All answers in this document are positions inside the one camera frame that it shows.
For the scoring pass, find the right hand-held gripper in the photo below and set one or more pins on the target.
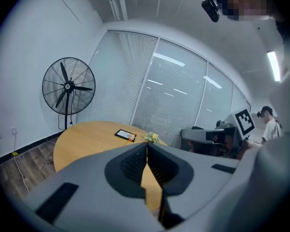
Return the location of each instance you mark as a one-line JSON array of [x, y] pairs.
[[244, 123]]

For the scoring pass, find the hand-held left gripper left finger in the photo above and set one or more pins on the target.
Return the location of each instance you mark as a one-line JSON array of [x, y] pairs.
[[94, 197]]

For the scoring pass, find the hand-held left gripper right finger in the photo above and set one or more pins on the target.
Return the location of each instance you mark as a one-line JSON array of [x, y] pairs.
[[203, 178]]

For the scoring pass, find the orange star wand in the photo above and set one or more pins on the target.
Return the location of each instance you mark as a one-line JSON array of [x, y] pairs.
[[132, 137]]

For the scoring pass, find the yellow flower bouquet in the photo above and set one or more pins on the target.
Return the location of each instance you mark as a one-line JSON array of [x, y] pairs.
[[151, 137]]

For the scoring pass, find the black framed picture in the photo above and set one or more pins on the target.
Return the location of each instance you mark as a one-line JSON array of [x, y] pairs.
[[122, 134]]

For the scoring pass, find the yellow tape piece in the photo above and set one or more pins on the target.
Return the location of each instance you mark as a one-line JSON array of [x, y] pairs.
[[14, 154]]

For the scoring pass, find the ceiling light panel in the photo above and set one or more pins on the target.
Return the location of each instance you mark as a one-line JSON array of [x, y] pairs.
[[273, 65]]

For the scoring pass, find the black standing fan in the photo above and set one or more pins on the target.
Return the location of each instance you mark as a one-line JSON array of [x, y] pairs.
[[67, 87]]

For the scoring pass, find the person's head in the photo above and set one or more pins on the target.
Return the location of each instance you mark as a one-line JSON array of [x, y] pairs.
[[246, 1]]

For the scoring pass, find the white wall socket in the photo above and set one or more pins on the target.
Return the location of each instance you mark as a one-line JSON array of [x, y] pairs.
[[13, 131]]

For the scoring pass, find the black head-worn camera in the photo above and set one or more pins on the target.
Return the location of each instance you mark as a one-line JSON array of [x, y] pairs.
[[210, 7]]

